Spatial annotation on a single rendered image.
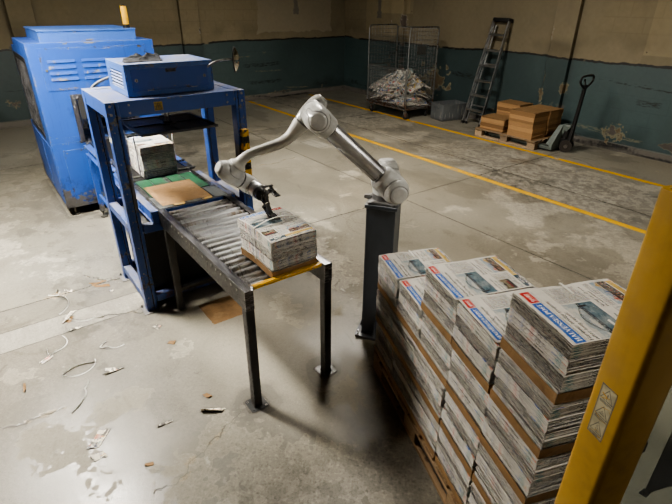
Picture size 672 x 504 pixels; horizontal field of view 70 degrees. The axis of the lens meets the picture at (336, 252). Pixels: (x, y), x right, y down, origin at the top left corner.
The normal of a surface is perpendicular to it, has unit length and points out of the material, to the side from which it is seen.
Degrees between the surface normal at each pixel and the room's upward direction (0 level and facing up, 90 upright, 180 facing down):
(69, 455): 0
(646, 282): 90
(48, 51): 90
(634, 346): 90
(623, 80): 90
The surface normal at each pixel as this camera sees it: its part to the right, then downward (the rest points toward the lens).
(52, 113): 0.59, 0.38
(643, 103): -0.80, 0.27
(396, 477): 0.00, -0.88
